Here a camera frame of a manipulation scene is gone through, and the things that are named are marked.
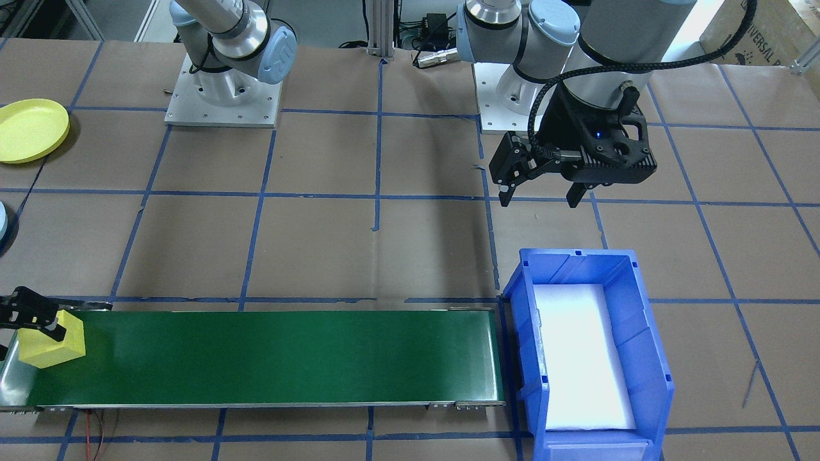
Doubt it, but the yellow foam block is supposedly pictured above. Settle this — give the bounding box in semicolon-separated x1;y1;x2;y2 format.
17;310;86;369

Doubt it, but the yellow plastic plate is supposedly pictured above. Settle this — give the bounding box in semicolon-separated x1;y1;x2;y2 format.
0;98;70;165

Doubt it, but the silver metal connector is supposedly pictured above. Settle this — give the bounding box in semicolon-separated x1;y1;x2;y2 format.
412;47;459;69

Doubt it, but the white foam pad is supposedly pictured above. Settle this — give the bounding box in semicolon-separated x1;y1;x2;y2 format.
532;283;638;432

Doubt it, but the blue plastic storage bin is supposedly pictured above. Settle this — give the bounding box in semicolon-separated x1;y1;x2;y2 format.
502;248;676;461

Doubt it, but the green conveyor belt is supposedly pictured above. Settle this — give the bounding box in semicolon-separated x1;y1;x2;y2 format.
0;306;507;414

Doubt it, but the brown cardboard box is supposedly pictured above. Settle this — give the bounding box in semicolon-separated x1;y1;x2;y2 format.
698;0;820;69

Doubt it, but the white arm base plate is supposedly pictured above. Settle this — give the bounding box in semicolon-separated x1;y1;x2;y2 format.
473;61;559;134
165;54;283;129

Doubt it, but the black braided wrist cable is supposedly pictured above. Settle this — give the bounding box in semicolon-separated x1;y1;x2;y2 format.
527;0;759;162

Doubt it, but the aluminium profile post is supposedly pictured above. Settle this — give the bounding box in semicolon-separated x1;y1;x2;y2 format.
364;0;399;60

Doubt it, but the V-shaped metal bar frame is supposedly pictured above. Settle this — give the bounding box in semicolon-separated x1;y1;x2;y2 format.
0;0;164;42

